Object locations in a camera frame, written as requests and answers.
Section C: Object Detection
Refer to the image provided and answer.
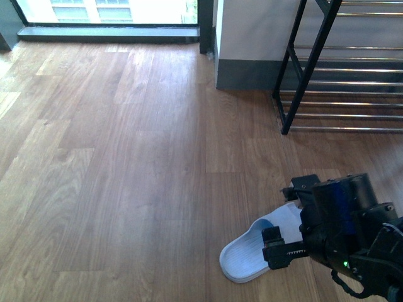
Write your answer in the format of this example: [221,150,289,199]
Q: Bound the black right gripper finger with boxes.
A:
[261,226,309,269]
[281,187,302,208]

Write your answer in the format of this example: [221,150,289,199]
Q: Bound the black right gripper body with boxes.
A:
[289,173,397,279]

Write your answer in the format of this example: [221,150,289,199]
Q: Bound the light blue slipper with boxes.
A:
[219,203,302,283]

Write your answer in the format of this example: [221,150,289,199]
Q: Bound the black metal shoe rack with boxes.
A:
[272,1,402,135]

